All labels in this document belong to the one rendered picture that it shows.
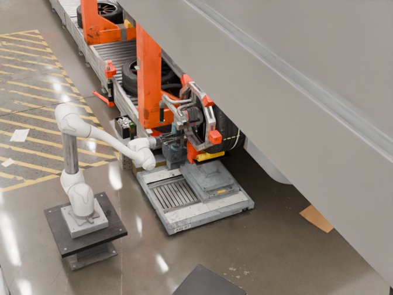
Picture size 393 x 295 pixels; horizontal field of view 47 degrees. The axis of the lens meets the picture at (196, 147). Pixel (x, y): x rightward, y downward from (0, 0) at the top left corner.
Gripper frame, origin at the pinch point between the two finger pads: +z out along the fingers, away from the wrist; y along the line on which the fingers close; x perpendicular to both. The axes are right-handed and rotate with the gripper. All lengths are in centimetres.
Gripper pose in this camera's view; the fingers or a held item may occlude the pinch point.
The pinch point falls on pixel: (178, 136)
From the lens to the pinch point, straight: 351.4
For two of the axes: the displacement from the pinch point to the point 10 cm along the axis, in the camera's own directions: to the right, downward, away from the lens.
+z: 9.0, -2.2, 3.8
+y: 4.4, 5.5, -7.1
